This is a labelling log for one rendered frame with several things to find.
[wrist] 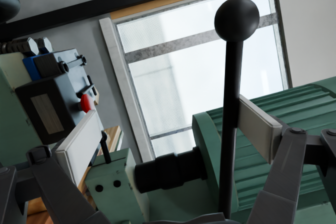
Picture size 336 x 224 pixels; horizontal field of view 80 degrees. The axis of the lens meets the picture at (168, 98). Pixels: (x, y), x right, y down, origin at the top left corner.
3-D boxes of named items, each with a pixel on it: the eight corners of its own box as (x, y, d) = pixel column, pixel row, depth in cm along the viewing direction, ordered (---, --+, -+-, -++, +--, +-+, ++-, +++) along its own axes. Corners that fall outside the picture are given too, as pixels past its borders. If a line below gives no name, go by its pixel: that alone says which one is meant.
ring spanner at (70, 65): (81, 54, 36) (84, 53, 36) (85, 65, 37) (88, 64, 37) (56, 62, 27) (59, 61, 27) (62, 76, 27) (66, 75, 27)
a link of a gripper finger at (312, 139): (299, 149, 11) (351, 144, 11) (257, 114, 16) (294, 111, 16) (296, 171, 12) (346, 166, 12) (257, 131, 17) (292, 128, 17)
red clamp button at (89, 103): (83, 92, 29) (90, 90, 29) (91, 111, 30) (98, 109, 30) (76, 98, 26) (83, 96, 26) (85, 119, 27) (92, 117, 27)
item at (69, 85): (53, 52, 35) (84, 44, 35) (78, 109, 38) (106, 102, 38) (-2, 63, 22) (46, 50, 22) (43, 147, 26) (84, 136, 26)
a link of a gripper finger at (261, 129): (272, 126, 13) (283, 125, 13) (233, 94, 19) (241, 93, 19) (268, 166, 14) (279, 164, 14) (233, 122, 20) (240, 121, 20)
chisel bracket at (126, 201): (87, 157, 39) (130, 146, 39) (111, 211, 43) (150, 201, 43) (73, 185, 32) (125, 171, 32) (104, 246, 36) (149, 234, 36)
